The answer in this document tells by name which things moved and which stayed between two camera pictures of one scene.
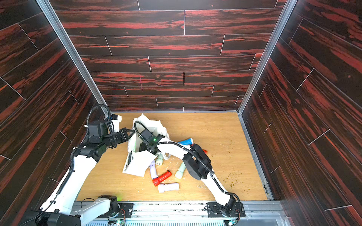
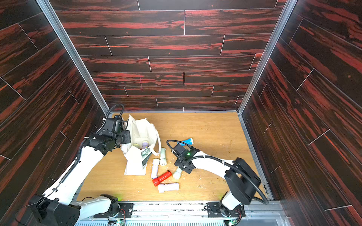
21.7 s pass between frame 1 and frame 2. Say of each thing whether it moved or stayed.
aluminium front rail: stayed
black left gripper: stayed
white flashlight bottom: stayed
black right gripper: moved
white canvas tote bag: moved
